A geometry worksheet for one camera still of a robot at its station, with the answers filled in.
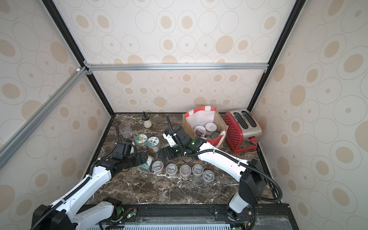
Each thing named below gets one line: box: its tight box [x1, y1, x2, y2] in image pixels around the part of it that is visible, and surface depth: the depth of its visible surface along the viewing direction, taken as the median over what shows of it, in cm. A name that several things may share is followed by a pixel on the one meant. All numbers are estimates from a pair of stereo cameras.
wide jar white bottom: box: [193, 124, 207, 136], surface depth 92 cm
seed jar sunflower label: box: [135, 133, 149, 150], surface depth 96 cm
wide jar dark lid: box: [204, 121, 218, 134], surface depth 101 cm
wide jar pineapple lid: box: [147, 136, 160, 154], surface depth 95 cm
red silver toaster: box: [223, 108, 263, 154], surface depth 91 cm
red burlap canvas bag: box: [182, 105, 229, 149], surface depth 98 cm
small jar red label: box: [151, 160, 164, 174], surface depth 87 cm
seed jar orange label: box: [165, 162, 178, 177], surface depth 85 cm
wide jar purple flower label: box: [137, 154, 155, 173], surface depth 86 cm
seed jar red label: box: [191, 163, 204, 177], surface depth 85 cm
